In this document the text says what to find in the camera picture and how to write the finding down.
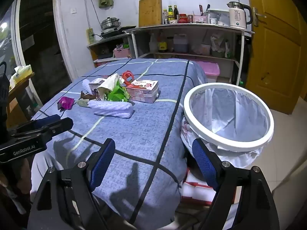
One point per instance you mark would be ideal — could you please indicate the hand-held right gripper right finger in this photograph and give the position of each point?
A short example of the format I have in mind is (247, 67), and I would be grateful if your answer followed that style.
(203, 163)

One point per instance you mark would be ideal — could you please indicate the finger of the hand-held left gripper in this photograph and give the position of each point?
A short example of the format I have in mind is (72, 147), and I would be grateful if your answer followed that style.
(62, 124)
(45, 122)

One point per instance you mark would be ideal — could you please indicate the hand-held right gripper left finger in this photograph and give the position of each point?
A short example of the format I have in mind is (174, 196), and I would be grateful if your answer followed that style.
(103, 163)

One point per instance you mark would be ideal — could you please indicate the magenta foil wrapper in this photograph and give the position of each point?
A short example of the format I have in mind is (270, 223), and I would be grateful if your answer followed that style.
(65, 103)

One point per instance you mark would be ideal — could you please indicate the pale wrapper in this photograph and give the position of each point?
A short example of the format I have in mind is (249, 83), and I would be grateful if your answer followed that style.
(82, 103)

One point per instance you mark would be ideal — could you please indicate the brown wrapper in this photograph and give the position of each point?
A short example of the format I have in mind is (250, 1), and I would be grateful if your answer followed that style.
(88, 96)

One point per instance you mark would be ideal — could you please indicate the white rimmed trash bin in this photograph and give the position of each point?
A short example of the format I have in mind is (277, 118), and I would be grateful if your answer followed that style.
(191, 119)

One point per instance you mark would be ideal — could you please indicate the white foam fruit net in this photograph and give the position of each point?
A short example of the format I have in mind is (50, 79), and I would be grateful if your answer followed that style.
(85, 85)
(112, 109)

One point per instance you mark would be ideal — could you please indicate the beige paper wrapper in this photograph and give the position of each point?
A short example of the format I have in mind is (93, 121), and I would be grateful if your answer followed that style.
(109, 82)

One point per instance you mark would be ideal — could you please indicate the green wrapper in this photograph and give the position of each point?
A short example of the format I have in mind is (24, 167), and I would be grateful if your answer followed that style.
(116, 92)

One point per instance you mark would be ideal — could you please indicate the red snack packet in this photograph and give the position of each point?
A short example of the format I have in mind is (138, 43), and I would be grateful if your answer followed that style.
(127, 76)

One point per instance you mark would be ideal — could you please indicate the white and red box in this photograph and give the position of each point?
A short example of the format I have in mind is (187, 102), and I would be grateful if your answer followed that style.
(196, 186)

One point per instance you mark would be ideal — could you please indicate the wooden side table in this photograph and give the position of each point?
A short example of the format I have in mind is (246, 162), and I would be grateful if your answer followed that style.
(18, 95)

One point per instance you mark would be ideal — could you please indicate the blue checked blanket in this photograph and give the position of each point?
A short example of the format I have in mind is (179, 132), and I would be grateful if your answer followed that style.
(134, 136)

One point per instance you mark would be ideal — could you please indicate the yellow tissue pack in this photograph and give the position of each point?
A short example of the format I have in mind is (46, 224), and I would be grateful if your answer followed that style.
(21, 75)

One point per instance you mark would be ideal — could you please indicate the white plastic bin liner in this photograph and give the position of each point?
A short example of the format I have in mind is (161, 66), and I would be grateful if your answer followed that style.
(227, 110)

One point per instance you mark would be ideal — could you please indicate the low wooden shelf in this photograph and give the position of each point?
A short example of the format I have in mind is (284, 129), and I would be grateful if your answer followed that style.
(96, 46)

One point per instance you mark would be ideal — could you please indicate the yellowed power strip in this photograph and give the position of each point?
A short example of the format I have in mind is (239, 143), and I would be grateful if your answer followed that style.
(90, 36)

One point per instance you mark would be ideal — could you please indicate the pink plastic basket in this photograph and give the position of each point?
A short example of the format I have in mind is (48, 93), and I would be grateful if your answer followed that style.
(121, 52)

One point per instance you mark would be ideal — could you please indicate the pink storage box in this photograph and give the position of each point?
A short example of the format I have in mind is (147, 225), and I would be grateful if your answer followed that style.
(211, 69)

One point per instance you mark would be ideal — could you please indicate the black induction cooker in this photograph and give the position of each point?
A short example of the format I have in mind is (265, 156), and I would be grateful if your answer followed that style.
(115, 31)

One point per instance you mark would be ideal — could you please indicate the steel steamer pot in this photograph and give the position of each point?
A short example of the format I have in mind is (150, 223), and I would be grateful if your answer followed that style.
(109, 23)

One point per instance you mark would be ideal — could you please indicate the crumpled plastic bags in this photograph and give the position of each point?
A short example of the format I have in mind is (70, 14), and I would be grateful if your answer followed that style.
(219, 46)

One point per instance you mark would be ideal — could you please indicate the dark liquid jerrycan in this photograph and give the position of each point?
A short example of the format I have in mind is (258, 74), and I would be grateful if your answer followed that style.
(180, 44)

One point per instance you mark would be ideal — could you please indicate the white plastic jug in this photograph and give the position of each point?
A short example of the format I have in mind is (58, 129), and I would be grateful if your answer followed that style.
(153, 44)

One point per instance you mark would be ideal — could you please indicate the dark jar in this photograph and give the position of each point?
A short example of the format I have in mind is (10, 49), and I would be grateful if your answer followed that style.
(170, 44)

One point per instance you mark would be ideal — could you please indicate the yellow wooden door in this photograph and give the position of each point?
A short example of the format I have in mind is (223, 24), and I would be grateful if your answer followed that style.
(273, 60)

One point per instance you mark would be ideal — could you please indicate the yellow label bottle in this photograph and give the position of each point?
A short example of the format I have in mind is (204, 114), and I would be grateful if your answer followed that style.
(162, 44)

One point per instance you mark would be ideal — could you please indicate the white shelf unit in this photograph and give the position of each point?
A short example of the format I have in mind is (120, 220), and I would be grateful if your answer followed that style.
(189, 27)

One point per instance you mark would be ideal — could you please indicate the wooden cutting board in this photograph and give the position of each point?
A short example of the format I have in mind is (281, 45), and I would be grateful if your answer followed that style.
(150, 12)

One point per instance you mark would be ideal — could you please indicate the pink knife holder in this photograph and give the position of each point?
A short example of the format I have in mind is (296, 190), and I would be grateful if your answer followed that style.
(200, 19)

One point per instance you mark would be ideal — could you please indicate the small glass jar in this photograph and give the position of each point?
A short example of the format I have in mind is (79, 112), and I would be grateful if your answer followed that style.
(190, 18)

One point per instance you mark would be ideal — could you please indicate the red jar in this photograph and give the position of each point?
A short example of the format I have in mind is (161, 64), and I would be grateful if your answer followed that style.
(182, 19)

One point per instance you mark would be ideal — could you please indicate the clear lidded container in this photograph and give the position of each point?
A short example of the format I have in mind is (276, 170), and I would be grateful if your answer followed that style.
(219, 16)

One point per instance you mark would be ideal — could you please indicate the small clear bottle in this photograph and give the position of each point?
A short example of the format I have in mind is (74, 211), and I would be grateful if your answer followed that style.
(165, 16)

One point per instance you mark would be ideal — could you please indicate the white electric kettle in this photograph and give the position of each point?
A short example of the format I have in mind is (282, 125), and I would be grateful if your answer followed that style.
(237, 16)

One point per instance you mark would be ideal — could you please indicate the dark sauce bottle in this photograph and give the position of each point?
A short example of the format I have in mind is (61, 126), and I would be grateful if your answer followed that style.
(176, 13)

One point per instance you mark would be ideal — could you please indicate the white wall switch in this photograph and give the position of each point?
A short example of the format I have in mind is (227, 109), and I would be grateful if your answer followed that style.
(73, 10)

